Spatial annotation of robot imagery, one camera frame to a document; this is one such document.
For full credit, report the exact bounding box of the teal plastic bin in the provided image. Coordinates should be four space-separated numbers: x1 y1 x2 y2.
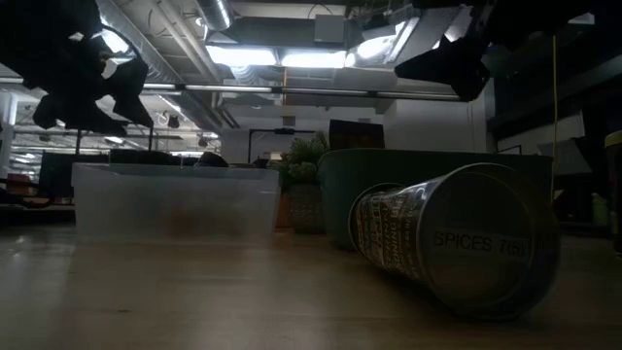
317 147 554 253

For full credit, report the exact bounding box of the clear plastic bin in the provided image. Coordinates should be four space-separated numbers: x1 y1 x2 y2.
71 161 282 245

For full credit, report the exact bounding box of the green artificial succulent plant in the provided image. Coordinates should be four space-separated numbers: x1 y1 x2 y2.
272 129 332 235

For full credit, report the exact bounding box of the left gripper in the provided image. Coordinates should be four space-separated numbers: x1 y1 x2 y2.
9 41 155 137

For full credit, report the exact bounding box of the dark monitor panel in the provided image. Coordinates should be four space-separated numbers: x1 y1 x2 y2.
328 119 386 152

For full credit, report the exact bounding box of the silver ventilation duct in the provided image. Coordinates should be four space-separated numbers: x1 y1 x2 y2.
193 0 235 33

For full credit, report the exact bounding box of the yellow-green bottle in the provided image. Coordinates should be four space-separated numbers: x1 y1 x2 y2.
590 192 611 228

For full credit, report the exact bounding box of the tall spice can yellow lid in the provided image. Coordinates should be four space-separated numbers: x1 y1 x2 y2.
347 161 562 322

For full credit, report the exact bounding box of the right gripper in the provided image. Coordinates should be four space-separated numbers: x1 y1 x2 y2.
394 0 550 103

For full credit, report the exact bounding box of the ceiling light panel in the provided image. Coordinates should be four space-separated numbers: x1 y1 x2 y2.
205 45 349 70

